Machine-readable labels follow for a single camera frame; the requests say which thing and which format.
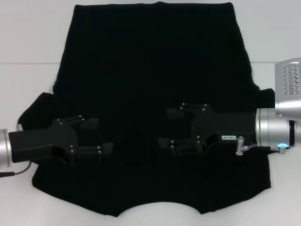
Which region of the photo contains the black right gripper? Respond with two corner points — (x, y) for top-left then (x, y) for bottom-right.
(157, 103), (258, 156)

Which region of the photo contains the black t-shirt with FREE print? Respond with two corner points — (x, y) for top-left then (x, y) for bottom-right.
(16, 1), (276, 212)

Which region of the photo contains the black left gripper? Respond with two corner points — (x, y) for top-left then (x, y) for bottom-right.
(8, 115), (114, 165)

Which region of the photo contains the left gripper cable with plug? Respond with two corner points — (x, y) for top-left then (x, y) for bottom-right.
(0, 124), (33, 178)

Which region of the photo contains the right gripper cable with plugs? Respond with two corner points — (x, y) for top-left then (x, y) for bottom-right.
(236, 136), (289, 156)

